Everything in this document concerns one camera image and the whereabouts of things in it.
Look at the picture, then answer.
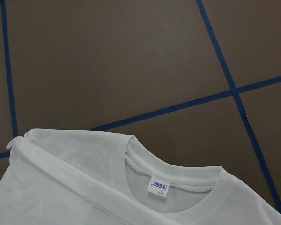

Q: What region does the white long-sleeve printed shirt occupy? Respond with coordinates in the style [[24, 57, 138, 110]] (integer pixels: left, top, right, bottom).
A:
[[0, 129, 281, 225]]

